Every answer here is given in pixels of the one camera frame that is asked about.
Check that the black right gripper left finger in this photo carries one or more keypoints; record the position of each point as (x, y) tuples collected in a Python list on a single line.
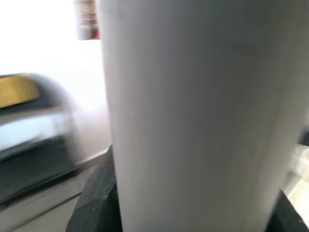
[(96, 198)]

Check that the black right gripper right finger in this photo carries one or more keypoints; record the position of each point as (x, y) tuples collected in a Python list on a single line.
[(289, 220)]

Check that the white plastic table leg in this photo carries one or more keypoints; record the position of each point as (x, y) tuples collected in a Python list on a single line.
[(193, 108)]

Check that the white baseboard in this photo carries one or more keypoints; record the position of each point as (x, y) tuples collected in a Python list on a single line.
[(96, 155)]

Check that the pink patterned cloth stand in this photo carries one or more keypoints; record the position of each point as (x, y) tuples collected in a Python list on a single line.
[(87, 19)]

